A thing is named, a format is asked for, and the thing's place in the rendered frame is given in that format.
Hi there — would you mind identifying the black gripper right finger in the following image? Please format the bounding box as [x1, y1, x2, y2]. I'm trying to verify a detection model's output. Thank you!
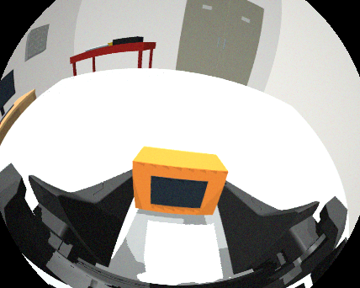
[217, 180, 320, 275]

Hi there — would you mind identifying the orange block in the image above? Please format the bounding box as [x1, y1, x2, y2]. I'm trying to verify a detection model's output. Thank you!
[132, 147, 229, 215]

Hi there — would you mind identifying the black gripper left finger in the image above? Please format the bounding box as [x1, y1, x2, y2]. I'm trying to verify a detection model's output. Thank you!
[28, 168, 134, 268]

